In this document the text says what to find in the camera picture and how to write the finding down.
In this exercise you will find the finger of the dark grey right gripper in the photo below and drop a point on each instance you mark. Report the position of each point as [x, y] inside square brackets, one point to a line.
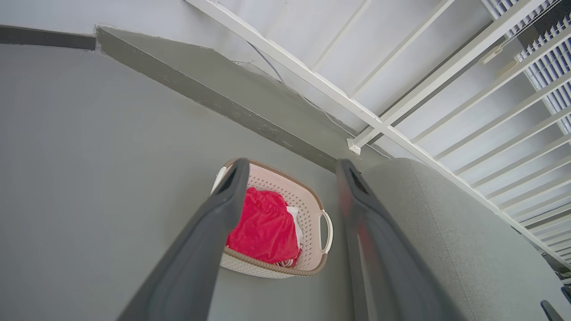
[551, 312]

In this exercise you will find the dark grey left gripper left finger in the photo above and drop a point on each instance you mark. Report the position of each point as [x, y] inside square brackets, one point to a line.
[200, 249]

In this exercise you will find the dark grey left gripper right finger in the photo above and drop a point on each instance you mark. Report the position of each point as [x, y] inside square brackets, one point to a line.
[383, 267]

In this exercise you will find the beige perforated plastic laundry basket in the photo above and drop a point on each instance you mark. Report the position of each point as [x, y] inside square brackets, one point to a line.
[308, 209]

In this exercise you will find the grey fabric sofa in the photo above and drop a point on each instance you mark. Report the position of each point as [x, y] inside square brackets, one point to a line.
[468, 249]

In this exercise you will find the white garment with red stripes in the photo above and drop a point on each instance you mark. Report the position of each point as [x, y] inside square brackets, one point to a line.
[295, 218]

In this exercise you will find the grey concrete raised step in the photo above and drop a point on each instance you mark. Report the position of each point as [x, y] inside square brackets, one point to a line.
[214, 76]

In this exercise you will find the white railing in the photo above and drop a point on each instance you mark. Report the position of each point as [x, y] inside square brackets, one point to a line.
[312, 78]

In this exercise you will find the dark baseboard strip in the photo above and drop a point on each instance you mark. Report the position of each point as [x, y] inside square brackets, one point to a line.
[44, 39]

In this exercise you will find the white window blinds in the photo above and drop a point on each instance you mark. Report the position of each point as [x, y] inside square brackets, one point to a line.
[497, 5]

